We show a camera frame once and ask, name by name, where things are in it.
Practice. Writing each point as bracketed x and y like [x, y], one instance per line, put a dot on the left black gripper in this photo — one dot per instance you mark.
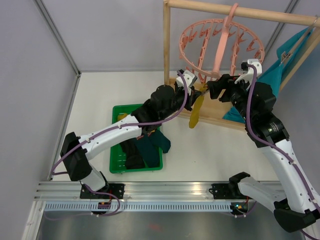
[192, 97]

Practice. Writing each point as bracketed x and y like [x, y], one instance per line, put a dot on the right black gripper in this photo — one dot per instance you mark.
[225, 81]

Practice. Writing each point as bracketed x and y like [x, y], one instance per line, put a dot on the yellow sock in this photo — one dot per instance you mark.
[195, 113]
[121, 116]

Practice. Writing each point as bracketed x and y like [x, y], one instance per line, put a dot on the pink round clip hanger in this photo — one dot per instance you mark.
[224, 28]

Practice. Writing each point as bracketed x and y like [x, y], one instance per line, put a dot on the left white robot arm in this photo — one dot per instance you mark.
[77, 151]

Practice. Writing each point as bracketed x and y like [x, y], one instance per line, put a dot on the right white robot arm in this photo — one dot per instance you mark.
[299, 205]

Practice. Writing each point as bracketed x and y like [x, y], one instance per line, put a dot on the metal clip hanger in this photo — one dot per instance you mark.
[286, 56]

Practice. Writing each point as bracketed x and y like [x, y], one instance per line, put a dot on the wooden clothes rack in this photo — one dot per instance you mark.
[212, 113]

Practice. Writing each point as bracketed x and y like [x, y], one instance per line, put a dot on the teal cloth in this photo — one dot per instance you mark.
[274, 75]

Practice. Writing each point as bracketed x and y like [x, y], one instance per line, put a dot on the dark teal sock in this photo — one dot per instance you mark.
[149, 148]

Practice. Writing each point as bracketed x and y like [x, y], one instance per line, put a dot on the christmas pattern sock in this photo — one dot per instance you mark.
[143, 136]

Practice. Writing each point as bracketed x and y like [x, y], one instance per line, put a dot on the black sock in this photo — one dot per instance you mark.
[133, 159]

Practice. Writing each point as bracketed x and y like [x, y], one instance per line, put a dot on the green plastic tray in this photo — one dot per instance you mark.
[117, 156]

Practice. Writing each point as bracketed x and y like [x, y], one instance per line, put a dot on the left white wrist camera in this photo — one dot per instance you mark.
[185, 76]

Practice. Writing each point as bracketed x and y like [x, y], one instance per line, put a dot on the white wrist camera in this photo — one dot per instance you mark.
[251, 68]
[185, 76]

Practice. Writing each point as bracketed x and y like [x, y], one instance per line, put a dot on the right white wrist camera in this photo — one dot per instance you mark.
[251, 68]

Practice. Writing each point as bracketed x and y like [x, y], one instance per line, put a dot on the aluminium mounting rail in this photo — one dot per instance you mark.
[141, 191]

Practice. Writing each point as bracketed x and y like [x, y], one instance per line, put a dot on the slotted cable duct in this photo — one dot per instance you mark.
[140, 206]

